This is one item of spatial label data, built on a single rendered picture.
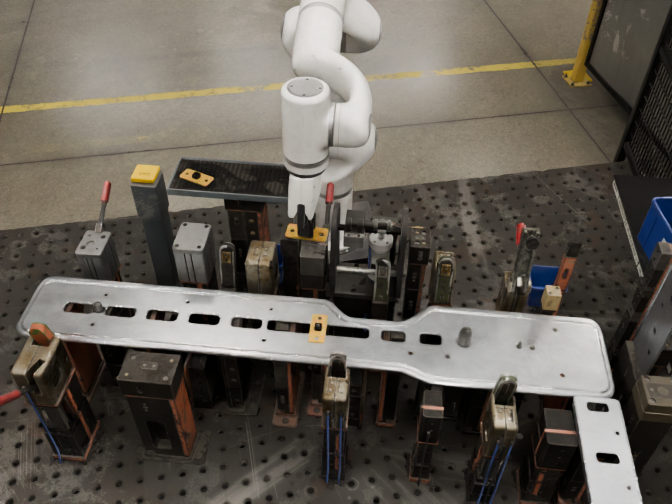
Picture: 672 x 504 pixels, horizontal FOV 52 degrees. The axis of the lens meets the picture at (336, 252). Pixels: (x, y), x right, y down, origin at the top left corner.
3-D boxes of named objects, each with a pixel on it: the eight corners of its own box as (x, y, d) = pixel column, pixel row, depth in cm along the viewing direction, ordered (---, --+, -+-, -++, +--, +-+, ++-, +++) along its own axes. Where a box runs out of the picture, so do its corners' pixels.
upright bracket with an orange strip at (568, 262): (524, 373, 188) (569, 243, 153) (523, 369, 189) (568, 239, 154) (534, 374, 188) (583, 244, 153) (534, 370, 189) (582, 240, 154)
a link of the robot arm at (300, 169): (289, 132, 127) (289, 145, 130) (278, 161, 121) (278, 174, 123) (333, 138, 127) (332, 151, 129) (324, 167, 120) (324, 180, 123)
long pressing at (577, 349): (6, 345, 157) (3, 341, 156) (45, 275, 173) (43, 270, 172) (617, 402, 148) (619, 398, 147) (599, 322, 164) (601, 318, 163)
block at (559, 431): (513, 508, 161) (540, 447, 141) (509, 464, 169) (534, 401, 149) (554, 512, 160) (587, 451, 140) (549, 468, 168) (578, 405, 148)
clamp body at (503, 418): (458, 511, 160) (482, 433, 136) (457, 465, 169) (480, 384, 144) (497, 515, 160) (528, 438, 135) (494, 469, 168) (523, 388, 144)
